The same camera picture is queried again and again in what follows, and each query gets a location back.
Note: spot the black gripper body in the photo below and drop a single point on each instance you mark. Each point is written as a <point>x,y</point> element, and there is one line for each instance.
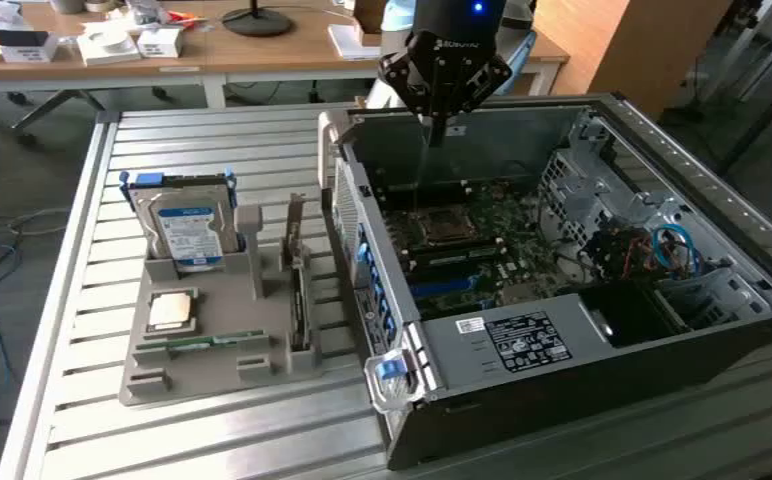
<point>456,30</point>

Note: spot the black graphics card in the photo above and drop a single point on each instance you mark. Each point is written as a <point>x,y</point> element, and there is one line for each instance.
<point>299,300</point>

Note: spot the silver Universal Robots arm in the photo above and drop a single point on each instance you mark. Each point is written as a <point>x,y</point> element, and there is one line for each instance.
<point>399,15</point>

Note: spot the white booklet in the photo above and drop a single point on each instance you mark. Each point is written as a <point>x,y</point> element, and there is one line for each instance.
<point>353,45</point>

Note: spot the wooden office desk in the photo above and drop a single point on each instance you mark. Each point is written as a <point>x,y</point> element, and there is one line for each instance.
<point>59,70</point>
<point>279,50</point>

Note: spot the wooden cabinet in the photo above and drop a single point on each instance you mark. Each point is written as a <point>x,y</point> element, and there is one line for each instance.
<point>626,50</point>

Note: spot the black round lamp base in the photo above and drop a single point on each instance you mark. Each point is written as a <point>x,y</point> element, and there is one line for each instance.
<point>255,22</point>

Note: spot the metal drive cage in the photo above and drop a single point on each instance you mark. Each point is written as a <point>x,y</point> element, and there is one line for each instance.
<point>580,195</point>

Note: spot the CPU socket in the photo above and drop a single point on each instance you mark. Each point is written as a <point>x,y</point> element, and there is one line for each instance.
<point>442,227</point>

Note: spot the orange red tool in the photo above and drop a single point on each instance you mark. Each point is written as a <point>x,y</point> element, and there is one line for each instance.
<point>182,20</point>

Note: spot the small white labelled box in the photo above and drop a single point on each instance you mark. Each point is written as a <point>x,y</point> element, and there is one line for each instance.
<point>159,47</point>

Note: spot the green motherboard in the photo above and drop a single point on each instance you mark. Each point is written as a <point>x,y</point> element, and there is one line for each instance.
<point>526,260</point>

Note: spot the white tape roll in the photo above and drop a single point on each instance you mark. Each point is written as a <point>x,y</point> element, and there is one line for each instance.
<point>122,46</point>

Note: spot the long expansion slot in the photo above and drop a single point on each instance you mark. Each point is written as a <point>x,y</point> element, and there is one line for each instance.
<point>446,287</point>

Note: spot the hard disk in blue caddy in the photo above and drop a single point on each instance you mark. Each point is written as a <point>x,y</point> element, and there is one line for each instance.
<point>186,230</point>

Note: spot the white flat box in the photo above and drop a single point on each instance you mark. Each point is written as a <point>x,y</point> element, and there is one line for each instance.
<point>102,59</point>

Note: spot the grey metal cup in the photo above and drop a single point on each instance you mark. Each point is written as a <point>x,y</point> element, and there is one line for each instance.
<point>67,6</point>

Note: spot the grey power supply unit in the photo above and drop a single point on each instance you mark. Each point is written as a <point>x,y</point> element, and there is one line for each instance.
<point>466,350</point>

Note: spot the white box with black insert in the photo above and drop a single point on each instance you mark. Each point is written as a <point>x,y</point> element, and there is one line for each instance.
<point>26,54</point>

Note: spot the metal disk bay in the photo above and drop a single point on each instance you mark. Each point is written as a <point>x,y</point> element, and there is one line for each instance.
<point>720,300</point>

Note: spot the CPU chip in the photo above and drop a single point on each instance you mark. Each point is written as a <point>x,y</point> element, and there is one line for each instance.
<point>171,310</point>

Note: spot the blue case latch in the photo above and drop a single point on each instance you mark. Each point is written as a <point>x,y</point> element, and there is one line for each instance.
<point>387,371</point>

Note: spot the green RAM stick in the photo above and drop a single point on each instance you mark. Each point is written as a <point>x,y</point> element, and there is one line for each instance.
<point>199,342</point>

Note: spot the grey parts rack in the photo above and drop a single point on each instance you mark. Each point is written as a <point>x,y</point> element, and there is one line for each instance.
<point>226,360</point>

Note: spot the open black PC case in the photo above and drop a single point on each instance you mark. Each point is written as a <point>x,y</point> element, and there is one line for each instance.
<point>560,400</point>

